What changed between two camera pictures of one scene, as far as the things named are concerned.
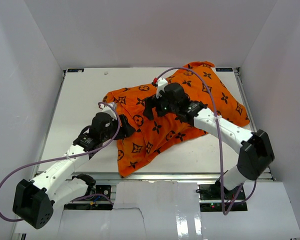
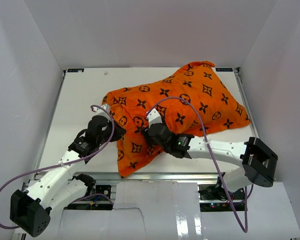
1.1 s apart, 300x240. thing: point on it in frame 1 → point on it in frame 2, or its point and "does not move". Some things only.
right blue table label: (224, 69) does not move
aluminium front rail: (164, 177) does not move
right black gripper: (150, 103) → (152, 140)
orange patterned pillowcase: (202, 85) does not move
